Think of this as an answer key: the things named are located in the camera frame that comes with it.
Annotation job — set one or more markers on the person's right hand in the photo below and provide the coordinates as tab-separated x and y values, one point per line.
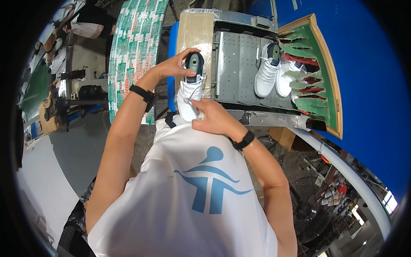
218	119

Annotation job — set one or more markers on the person's left hand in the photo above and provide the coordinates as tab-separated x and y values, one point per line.
167	69

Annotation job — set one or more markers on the white cloth wad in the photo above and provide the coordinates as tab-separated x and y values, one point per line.
199	115

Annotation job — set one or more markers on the white sneaker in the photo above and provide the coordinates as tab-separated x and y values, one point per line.
285	80
266	75
190	93

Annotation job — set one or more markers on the black wrist band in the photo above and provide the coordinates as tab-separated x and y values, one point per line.
145	95
244	141

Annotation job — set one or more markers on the green white patterned sheet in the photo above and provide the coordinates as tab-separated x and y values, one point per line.
135	54

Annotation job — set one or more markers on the plastic-covered cardboard board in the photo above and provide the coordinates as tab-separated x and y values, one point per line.
196	32

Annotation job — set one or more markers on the grey metal slat conveyor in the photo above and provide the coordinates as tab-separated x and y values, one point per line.
236	70

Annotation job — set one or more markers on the brown cardboard box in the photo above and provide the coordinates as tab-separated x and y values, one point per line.
282	136

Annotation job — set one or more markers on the black workshop machine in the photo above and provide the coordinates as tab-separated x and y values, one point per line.
67	102

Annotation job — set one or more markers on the green belt work table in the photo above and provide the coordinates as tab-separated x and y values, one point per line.
38	83

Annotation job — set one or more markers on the black floor fan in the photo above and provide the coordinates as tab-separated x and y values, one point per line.
310	212

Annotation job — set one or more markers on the white curved pipe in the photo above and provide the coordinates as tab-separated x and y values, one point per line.
346	170

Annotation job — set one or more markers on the blue machine housing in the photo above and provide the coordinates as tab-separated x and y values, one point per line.
359	80

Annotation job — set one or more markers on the cluttered workshop racks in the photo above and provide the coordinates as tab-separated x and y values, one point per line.
346	205

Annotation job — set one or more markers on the white panel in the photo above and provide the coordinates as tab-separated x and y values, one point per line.
45	180

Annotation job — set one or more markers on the black plastic bag heap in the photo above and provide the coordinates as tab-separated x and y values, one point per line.
77	225

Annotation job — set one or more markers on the green strip curtain wooden frame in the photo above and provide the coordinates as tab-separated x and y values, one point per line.
321	80

